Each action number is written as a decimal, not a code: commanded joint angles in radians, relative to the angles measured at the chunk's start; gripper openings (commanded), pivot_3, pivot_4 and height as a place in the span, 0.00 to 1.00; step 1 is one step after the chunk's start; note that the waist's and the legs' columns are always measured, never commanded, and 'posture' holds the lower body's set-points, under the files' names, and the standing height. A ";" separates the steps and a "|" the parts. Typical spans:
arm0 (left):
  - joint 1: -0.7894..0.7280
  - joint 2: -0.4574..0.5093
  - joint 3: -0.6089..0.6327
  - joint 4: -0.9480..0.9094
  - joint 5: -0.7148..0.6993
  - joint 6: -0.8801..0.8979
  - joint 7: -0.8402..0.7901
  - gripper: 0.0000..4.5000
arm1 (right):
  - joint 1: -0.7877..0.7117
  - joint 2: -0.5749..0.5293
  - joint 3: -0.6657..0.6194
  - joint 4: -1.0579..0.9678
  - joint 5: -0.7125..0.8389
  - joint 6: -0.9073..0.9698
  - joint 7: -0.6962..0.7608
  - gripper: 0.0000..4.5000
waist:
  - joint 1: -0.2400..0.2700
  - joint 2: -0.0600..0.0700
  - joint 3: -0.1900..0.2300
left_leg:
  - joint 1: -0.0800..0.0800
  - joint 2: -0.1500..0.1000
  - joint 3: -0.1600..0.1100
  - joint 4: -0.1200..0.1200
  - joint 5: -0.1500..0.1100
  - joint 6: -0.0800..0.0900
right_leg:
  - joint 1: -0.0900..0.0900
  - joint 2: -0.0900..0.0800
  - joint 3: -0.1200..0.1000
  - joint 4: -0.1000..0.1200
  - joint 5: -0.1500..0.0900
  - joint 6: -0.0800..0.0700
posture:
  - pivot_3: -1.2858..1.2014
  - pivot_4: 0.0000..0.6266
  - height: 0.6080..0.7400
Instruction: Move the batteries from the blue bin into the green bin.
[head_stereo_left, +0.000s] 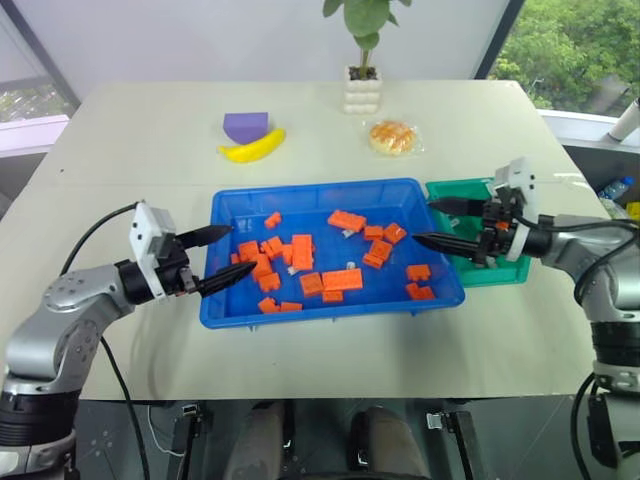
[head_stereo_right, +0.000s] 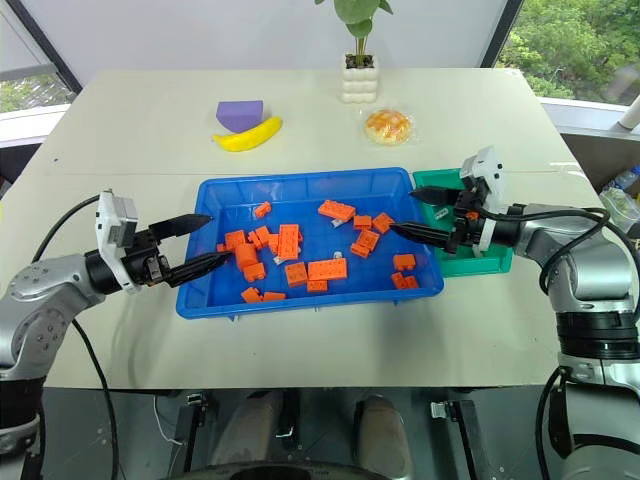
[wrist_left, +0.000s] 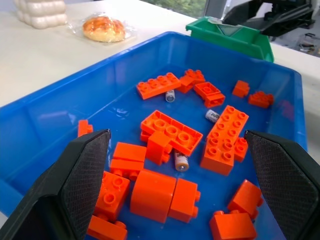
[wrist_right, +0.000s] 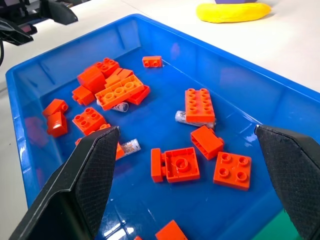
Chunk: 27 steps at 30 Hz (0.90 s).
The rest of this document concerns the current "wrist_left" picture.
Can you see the orange curved plastic building brick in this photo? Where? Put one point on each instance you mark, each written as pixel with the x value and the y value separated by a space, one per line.
pixel 152 195

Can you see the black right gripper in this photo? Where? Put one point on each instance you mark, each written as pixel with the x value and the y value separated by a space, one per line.
pixel 280 11

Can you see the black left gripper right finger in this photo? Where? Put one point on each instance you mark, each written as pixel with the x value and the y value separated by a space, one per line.
pixel 287 180

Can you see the clear label card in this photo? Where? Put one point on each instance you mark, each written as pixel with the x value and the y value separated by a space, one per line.
pixel 228 30

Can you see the white cylindrical battery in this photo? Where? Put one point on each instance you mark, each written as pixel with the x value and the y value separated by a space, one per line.
pixel 170 96
pixel 181 161
pixel 212 115

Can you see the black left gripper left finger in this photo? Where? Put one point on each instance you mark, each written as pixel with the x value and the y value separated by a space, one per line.
pixel 62 190

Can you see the bread bun in clear wrapper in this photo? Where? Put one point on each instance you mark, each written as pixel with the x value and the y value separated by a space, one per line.
pixel 103 28

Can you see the orange square studded block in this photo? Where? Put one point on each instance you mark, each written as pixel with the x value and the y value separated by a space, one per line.
pixel 112 195
pixel 191 78
pixel 260 99

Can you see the green plastic bin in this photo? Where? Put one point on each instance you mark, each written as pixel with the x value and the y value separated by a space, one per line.
pixel 250 46

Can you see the large orange plastic building brick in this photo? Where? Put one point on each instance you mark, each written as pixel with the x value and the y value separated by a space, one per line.
pixel 225 142

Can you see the blue plastic tray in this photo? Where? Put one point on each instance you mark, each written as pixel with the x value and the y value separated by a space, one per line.
pixel 75 100

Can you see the orange 2x4 plastic building brick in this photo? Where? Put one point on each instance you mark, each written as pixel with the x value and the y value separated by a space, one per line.
pixel 157 86

